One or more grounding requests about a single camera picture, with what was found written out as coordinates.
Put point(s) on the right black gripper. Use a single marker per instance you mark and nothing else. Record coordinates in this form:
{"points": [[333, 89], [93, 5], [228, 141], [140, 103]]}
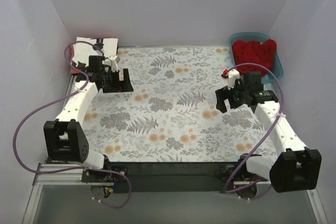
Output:
{"points": [[227, 98]]}

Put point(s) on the red crumpled t shirt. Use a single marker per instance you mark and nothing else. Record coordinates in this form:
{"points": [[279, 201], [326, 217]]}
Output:
{"points": [[262, 53]]}

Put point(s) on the aluminium frame rail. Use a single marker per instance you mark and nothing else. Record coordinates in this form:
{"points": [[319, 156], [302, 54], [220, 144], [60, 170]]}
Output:
{"points": [[58, 174]]}

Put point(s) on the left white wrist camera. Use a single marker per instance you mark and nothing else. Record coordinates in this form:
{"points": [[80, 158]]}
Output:
{"points": [[112, 61]]}

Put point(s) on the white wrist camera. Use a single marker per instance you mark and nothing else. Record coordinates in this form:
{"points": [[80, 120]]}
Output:
{"points": [[112, 61], [231, 76]]}

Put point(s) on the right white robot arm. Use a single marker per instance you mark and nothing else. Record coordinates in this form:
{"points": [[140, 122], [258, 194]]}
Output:
{"points": [[297, 166]]}

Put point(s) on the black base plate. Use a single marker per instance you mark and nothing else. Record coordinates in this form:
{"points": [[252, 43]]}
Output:
{"points": [[164, 176]]}

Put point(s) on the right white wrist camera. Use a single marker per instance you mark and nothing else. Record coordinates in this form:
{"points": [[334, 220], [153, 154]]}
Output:
{"points": [[231, 76]]}

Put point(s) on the floral table mat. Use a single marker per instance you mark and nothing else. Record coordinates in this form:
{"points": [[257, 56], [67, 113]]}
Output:
{"points": [[170, 115]]}

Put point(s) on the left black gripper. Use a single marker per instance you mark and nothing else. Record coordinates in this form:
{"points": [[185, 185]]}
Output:
{"points": [[121, 81]]}

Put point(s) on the white t shirt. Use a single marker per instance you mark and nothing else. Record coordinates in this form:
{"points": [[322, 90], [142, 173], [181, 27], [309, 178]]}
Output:
{"points": [[80, 52]]}

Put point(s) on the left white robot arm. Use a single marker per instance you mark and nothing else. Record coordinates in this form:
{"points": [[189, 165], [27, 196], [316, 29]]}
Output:
{"points": [[64, 136]]}

